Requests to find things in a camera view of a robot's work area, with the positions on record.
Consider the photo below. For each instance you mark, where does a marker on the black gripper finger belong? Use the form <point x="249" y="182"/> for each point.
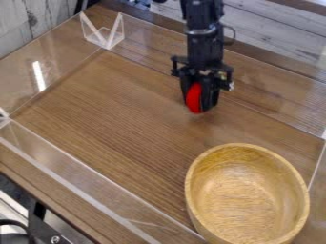
<point x="186" y="83"/>
<point x="210" y="94"/>

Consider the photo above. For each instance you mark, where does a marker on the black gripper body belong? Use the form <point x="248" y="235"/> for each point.
<point x="220" y="72"/>

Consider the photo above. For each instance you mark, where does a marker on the red toy strawberry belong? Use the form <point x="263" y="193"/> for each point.
<point x="194" y="98"/>

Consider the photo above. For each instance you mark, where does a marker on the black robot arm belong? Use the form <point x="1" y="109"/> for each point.
<point x="205" y="32"/>

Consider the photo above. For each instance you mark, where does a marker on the wooden oval bowl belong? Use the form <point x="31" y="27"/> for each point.
<point x="247" y="196"/>

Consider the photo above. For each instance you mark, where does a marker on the clear acrylic corner bracket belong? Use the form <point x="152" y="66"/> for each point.
<point x="104" y="37"/>

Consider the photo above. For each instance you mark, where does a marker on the clear acrylic tray wall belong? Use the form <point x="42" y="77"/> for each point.
<point x="98" y="139"/>

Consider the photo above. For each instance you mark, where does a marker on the black metal table bracket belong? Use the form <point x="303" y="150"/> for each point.
<point x="50" y="229"/>

